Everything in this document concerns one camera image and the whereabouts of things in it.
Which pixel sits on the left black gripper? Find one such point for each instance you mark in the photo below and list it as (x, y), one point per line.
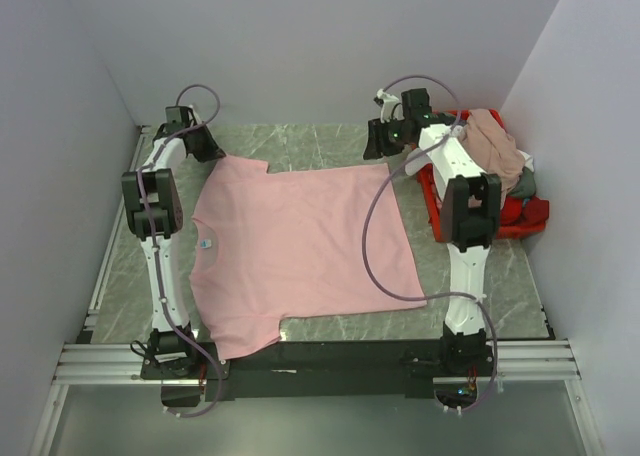
(212, 151)

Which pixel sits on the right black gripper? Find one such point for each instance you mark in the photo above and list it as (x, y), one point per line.
(376, 149)

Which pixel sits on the pink t shirt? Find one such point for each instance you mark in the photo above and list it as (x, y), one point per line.
(273, 246)

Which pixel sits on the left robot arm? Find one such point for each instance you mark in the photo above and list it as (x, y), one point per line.
(155, 217)

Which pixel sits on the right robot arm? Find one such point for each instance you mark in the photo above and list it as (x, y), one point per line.
(469, 214)

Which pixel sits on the white t shirt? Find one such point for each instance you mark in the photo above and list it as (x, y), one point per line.
(450, 162)

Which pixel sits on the red plastic bin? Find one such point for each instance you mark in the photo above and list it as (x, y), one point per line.
(523, 213)

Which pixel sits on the beige t shirt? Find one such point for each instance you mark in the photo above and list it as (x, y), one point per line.
(492, 148)

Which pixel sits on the red garment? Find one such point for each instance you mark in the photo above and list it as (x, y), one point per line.
(523, 218)

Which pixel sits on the black base beam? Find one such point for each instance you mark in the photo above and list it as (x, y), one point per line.
(342, 368)

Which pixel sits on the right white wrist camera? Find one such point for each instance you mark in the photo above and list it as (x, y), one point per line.
(387, 103)

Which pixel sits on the aluminium frame rail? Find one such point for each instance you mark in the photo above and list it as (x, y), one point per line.
(84, 363)

